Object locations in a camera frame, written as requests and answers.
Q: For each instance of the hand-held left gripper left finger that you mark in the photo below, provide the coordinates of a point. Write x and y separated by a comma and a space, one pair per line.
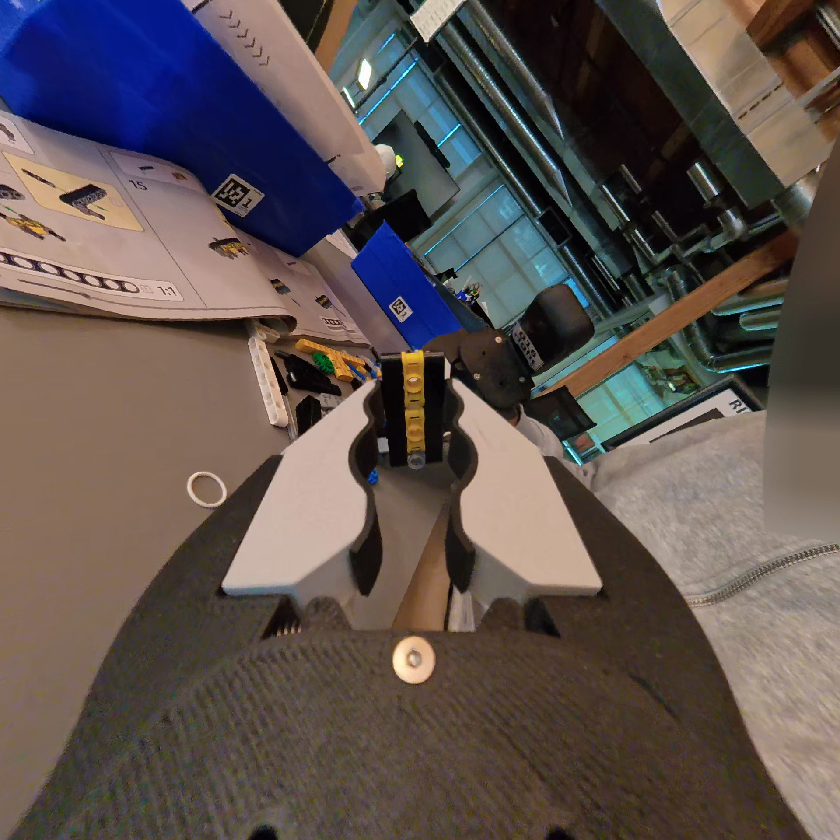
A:
302, 518

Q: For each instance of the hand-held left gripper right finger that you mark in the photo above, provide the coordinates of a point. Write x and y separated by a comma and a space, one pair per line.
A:
525, 518

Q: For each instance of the black yellow lego assembly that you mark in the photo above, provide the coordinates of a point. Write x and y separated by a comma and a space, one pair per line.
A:
413, 407

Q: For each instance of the person's right forearm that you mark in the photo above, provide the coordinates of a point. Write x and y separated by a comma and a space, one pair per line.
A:
538, 433

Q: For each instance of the short black lego beam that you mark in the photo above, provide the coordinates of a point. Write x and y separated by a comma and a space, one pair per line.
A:
308, 415
279, 375

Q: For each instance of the short white lego beam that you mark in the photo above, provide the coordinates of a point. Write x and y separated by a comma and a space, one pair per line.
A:
328, 403

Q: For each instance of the pile of small lego pins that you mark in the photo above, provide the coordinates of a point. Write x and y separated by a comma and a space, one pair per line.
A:
364, 374

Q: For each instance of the long white lego beam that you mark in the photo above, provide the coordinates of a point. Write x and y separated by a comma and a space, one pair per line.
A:
272, 387

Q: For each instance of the black curved lego panel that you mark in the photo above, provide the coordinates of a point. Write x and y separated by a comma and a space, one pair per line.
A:
308, 375

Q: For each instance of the long yellow lego beam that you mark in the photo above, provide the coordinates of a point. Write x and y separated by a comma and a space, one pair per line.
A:
341, 361

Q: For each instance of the green lego gear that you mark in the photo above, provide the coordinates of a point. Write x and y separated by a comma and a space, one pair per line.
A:
321, 359

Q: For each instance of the small white lego connector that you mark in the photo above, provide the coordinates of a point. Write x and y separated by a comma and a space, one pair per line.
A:
264, 329

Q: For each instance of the lego instruction booklet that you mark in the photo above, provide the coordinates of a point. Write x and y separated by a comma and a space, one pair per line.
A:
131, 249

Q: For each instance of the white rubber band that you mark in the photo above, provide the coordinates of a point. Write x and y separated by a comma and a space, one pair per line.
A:
190, 489

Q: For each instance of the blue plastic bin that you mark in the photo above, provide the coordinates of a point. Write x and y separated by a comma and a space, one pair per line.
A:
164, 98
407, 289

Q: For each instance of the black office chair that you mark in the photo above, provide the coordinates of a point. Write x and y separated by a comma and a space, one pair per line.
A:
394, 216

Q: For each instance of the person's grey hoodie torso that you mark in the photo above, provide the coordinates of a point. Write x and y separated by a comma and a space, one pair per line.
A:
722, 558

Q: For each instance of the large black display screen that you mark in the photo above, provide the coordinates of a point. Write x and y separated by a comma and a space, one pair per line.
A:
420, 164

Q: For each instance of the mannequin head white hard hat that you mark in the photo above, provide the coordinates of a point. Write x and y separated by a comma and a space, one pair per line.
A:
386, 159

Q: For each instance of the chevron printed white paper bag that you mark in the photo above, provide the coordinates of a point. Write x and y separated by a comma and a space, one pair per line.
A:
295, 85

